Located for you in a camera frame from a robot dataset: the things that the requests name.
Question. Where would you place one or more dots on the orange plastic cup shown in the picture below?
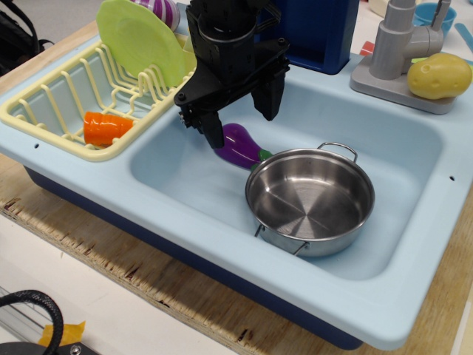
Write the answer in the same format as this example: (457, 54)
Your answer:
(101, 129)

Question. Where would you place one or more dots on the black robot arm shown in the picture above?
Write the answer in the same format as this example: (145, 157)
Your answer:
(231, 63)

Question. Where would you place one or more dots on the purple toy eggplant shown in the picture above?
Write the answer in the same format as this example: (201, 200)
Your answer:
(240, 148)

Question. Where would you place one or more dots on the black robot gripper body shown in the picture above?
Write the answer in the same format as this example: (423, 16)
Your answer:
(231, 61)

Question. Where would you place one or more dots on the grey toy faucet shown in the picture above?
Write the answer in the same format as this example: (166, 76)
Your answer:
(384, 73)

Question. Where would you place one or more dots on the purple white striped bowl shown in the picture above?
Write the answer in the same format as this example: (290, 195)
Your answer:
(166, 10)

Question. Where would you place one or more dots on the stainless steel pot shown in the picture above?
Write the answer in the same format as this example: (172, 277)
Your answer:
(310, 202)

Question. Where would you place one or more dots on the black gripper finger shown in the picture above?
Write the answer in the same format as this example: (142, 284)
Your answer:
(267, 97)
(212, 129)

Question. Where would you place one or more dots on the yellow tape piece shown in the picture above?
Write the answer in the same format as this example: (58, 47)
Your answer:
(72, 333)

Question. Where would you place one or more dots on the light green plastic plate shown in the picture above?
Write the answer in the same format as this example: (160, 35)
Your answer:
(137, 39)

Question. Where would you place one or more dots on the cream yellow dish rack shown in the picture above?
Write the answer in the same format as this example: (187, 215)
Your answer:
(52, 107)

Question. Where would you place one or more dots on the dark blue plastic box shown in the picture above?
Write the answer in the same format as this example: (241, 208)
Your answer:
(320, 32)

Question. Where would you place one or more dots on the black backpack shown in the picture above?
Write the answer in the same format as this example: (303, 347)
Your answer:
(17, 45)

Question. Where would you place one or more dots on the yellow toy potato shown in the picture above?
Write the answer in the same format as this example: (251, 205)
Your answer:
(439, 76)

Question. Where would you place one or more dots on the blue plastic cup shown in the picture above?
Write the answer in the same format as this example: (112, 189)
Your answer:
(426, 13)

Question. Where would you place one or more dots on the black metal base plate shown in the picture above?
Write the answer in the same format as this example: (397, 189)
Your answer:
(21, 348)

